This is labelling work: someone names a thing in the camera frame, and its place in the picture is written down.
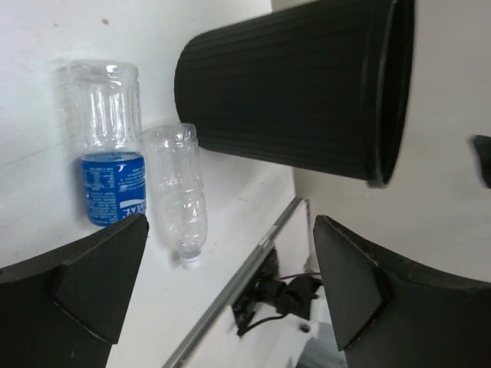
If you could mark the blue label plastic bottle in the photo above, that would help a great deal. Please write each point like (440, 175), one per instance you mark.
(101, 102)

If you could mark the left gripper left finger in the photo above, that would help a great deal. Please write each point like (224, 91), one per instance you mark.
(66, 307)

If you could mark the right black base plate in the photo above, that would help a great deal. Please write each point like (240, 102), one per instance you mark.
(245, 305)

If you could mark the aluminium frame rail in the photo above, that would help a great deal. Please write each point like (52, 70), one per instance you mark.
(233, 288)

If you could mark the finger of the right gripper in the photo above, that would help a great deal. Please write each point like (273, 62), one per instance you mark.
(482, 146)

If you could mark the clear plastic bottle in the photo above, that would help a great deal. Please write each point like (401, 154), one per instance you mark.
(176, 184)

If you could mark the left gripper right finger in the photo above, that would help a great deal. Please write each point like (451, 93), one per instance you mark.
(403, 306)

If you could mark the black plastic waste bin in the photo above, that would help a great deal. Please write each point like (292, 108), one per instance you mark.
(322, 86)

